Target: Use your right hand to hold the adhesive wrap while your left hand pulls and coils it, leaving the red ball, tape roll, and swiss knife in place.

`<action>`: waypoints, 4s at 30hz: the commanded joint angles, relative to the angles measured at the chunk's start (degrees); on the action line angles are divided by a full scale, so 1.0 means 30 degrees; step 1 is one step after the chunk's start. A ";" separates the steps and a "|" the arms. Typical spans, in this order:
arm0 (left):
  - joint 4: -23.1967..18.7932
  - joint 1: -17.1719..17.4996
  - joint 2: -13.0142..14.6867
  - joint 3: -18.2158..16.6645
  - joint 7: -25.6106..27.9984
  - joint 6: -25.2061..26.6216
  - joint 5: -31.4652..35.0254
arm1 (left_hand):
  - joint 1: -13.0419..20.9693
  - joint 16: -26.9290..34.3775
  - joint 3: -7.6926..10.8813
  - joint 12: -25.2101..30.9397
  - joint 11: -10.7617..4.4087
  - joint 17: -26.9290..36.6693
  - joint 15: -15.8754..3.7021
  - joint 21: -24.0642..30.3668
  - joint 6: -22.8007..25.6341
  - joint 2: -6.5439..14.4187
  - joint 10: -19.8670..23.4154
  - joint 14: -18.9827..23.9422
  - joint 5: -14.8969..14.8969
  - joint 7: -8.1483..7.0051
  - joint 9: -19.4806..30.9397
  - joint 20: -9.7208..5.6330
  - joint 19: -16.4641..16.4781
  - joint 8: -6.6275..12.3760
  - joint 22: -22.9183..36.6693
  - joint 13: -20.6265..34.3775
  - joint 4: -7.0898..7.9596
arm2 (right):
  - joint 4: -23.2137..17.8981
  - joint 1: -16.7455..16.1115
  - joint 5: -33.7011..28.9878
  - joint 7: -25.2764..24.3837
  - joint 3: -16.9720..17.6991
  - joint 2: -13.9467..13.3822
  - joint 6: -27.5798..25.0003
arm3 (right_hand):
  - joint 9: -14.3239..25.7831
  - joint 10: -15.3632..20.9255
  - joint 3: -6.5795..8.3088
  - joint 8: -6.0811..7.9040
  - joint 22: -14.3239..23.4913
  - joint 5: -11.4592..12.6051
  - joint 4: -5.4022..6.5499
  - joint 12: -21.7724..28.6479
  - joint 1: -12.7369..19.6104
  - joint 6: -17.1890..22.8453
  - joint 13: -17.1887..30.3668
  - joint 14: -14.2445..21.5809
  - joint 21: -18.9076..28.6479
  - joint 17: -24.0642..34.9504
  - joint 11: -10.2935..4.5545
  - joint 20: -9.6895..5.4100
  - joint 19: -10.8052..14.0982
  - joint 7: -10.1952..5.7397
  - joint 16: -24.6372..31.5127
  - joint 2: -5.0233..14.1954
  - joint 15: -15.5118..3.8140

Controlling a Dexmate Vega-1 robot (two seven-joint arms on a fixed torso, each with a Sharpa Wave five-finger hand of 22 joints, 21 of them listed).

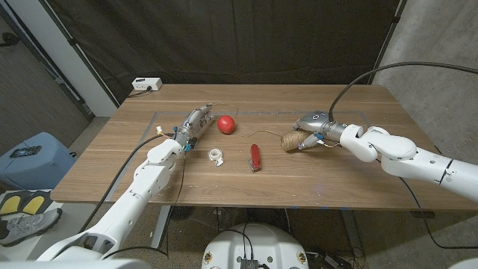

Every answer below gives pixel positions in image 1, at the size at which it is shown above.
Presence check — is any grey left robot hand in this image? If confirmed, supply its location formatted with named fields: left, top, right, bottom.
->
left=173, top=103, right=216, bottom=152

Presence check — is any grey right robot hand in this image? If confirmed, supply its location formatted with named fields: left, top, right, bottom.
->
left=292, top=111, right=349, bottom=151

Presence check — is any brown jute twine spool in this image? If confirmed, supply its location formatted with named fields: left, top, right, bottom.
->
left=211, top=102, right=313, bottom=152

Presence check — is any red ball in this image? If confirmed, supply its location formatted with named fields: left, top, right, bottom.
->
left=217, top=114, right=237, bottom=135

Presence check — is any small white tape roll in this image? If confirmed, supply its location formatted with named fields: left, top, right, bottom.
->
left=208, top=148, right=225, bottom=167

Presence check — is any red swiss knife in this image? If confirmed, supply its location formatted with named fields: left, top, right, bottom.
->
left=248, top=143, right=262, bottom=173

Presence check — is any white power box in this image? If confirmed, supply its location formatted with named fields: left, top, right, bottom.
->
left=131, top=77, right=164, bottom=92

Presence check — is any black ribbed round object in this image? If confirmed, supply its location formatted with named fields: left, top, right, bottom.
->
left=170, top=205, right=196, bottom=221

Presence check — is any black backdrop curtain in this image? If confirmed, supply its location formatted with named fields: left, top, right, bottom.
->
left=39, top=0, right=403, bottom=105

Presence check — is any grey metal table leg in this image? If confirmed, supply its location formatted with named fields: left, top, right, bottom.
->
left=339, top=208, right=365, bottom=259
left=150, top=205, right=173, bottom=250

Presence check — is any black backdrop stand pole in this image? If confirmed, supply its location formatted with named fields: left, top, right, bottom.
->
left=39, top=0, right=121, bottom=108
left=367, top=0, right=408, bottom=86

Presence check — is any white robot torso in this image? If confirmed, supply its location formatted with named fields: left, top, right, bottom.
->
left=201, top=223, right=310, bottom=269

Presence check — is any black floor power strip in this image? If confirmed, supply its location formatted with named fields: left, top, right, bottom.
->
left=305, top=252, right=352, bottom=269

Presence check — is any blue plastic container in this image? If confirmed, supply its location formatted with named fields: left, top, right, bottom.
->
left=0, top=132, right=78, bottom=191

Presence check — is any black phone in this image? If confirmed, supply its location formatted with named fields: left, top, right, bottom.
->
left=9, top=145, right=43, bottom=158

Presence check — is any black shoe yellow insole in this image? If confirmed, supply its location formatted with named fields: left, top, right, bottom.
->
left=0, top=192, right=24, bottom=216
left=21, top=190, right=53, bottom=216

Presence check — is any grey sneaker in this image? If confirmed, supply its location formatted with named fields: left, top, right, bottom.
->
left=0, top=208, right=63, bottom=247

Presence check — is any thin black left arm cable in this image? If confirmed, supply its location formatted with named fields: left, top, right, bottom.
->
left=101, top=149, right=187, bottom=261

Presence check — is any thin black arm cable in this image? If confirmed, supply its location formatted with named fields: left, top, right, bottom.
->
left=398, top=176, right=478, bottom=250
left=101, top=149, right=187, bottom=261

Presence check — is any black power cord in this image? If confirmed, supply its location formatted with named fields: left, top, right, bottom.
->
left=126, top=86, right=153, bottom=99

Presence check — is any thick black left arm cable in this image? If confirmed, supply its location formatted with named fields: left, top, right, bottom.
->
left=78, top=132, right=176, bottom=232

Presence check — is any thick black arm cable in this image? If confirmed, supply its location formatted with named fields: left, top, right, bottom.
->
left=328, top=61, right=478, bottom=123
left=78, top=132, right=176, bottom=232

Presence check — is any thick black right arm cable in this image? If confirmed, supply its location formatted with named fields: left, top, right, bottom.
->
left=328, top=61, right=478, bottom=123

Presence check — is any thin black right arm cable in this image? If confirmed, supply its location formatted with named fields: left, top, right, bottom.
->
left=398, top=176, right=478, bottom=250

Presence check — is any black door handle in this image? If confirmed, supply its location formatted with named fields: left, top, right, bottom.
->
left=0, top=32, right=22, bottom=48

